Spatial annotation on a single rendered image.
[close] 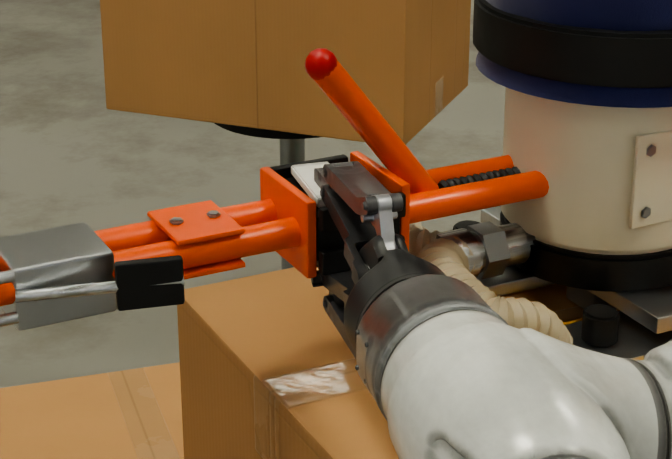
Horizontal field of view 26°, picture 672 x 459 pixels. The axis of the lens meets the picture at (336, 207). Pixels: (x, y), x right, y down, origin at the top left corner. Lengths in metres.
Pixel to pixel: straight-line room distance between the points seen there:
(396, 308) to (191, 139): 3.69
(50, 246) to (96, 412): 0.92
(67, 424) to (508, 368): 1.17
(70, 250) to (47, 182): 3.25
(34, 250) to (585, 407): 0.41
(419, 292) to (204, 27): 1.84
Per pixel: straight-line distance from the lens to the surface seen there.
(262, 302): 1.24
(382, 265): 0.91
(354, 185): 0.97
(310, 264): 1.04
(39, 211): 4.03
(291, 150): 2.86
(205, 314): 1.22
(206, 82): 2.69
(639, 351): 1.13
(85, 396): 1.94
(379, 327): 0.86
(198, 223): 1.03
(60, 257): 0.98
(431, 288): 0.86
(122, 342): 3.28
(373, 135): 1.06
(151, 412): 1.89
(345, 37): 2.56
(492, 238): 1.15
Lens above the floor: 1.48
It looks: 22 degrees down
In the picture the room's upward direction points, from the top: straight up
